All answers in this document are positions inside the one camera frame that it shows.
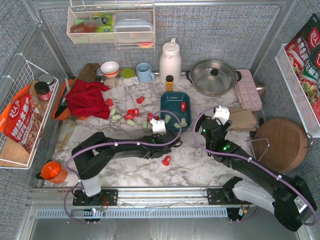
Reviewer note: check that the round wooden board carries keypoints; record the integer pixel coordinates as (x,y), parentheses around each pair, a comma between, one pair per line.
(280,144)

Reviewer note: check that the red seasoning packet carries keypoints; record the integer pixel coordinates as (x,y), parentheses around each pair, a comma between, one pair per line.
(303,52)

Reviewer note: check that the orange juice bottle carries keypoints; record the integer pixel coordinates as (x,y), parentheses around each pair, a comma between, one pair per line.
(169,83)

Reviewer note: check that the black knife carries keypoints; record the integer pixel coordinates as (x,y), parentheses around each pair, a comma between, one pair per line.
(60,110)

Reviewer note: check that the white wire basket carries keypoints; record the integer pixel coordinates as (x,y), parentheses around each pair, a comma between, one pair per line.
(12,155)

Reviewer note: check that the white orange bowl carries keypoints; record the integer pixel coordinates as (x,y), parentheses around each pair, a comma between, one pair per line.
(110,69)

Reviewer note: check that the steel pot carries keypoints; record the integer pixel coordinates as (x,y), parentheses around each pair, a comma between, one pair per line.
(213,78)

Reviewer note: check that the orange mug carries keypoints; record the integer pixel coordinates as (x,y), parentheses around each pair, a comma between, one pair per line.
(53,172)

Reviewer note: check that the red snack bag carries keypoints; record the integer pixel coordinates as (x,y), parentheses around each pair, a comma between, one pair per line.
(19,121)

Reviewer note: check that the white mesh rack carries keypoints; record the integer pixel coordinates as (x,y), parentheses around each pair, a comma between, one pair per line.
(302,105)

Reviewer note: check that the green drink bottle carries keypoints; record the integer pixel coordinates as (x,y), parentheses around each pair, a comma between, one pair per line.
(106,21)

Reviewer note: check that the dark lid jar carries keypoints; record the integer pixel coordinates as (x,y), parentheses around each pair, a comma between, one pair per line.
(43,91)

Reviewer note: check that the white thermos jug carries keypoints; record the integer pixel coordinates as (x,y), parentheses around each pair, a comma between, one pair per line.
(170,62)

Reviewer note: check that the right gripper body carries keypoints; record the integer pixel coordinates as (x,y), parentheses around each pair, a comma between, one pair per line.
(208,122)

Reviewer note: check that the teal storage basket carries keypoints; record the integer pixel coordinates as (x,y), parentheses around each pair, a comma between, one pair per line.
(171,101)

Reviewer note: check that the blue mug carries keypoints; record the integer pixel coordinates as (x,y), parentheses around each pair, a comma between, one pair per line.
(144,73)

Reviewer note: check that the metal lid jar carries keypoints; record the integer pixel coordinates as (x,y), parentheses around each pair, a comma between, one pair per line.
(49,79)

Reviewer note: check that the clear wall shelf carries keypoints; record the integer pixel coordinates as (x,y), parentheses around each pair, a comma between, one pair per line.
(82,30)

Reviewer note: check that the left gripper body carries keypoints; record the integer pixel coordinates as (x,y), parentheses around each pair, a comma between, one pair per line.
(169,138)

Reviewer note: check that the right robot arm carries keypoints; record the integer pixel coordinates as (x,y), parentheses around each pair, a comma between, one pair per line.
(289,199)

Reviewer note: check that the olive brown cloth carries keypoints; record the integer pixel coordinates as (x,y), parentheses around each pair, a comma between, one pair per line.
(89,72)

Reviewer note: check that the red cloth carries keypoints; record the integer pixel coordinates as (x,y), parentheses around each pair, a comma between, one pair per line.
(85,99)

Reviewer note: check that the pink egg tray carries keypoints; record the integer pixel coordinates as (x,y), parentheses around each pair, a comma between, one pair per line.
(246,91)

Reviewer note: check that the green lidded cup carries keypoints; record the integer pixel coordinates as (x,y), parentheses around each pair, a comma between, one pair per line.
(129,77)

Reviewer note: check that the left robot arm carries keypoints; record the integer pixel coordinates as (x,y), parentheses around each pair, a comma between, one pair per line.
(92,155)

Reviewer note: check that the brown cardboard sheet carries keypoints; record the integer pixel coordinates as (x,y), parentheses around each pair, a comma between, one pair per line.
(242,119)

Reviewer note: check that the orange tray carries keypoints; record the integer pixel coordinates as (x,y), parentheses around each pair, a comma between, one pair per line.
(61,100)

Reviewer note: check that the clear plastic food box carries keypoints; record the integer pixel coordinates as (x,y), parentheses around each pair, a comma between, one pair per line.
(133,26)

